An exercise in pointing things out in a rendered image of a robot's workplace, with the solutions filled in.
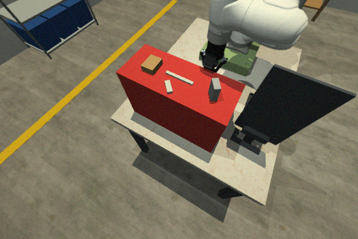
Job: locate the tan rectangular block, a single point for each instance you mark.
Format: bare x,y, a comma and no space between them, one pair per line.
152,64

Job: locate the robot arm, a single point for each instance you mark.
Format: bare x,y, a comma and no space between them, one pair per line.
276,24

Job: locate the red tool chest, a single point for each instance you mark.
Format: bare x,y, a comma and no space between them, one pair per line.
188,111

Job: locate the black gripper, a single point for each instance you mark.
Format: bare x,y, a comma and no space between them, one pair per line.
217,50

